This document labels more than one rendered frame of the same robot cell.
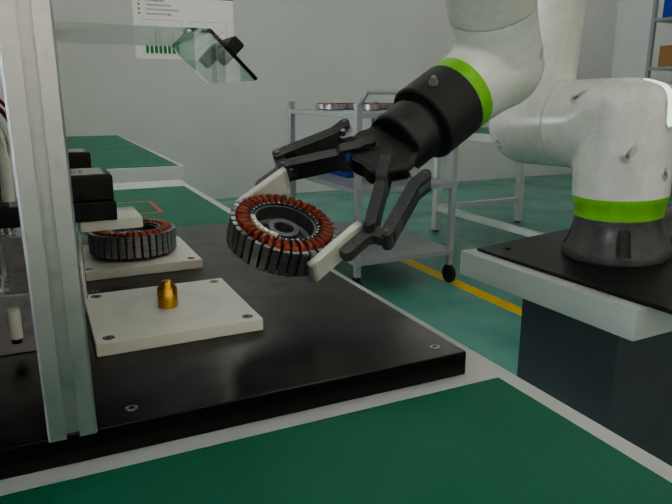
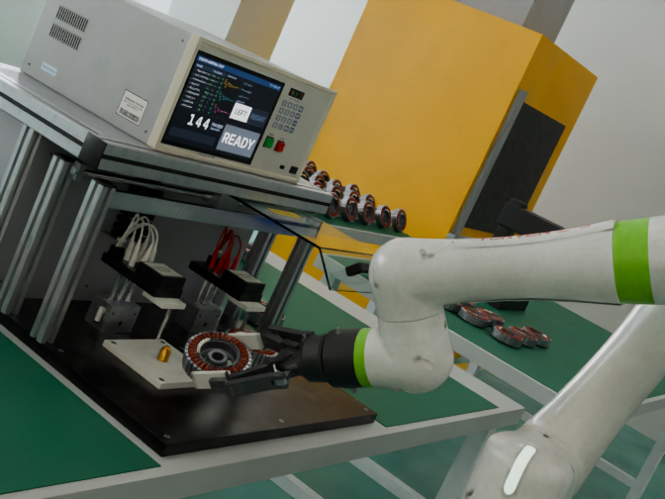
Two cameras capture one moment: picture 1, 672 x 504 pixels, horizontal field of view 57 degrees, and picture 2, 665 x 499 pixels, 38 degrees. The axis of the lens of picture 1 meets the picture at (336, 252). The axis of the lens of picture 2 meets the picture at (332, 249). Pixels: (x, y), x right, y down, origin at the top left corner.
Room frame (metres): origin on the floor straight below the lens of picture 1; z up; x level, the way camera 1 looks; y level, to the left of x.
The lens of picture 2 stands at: (-0.16, -1.27, 1.37)
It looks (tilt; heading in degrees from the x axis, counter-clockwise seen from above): 10 degrees down; 56
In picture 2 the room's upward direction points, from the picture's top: 25 degrees clockwise
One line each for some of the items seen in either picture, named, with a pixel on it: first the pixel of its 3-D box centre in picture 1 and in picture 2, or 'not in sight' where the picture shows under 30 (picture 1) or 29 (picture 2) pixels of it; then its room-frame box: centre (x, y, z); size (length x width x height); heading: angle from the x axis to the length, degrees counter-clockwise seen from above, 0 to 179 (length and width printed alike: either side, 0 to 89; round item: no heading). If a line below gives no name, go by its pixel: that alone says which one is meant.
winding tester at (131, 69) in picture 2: not in sight; (183, 81); (0.57, 0.52, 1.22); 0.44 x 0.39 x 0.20; 25
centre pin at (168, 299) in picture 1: (167, 293); (165, 352); (0.59, 0.17, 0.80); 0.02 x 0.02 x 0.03
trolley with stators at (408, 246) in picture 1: (368, 183); not in sight; (3.46, -0.19, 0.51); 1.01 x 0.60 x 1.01; 25
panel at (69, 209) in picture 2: not in sight; (144, 233); (0.59, 0.45, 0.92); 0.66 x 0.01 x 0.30; 25
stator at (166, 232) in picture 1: (133, 238); (248, 348); (0.81, 0.27, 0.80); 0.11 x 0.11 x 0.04
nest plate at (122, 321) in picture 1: (168, 311); (160, 362); (0.59, 0.17, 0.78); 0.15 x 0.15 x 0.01; 25
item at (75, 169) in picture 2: not in sight; (195, 193); (0.62, 0.38, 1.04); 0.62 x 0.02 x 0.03; 25
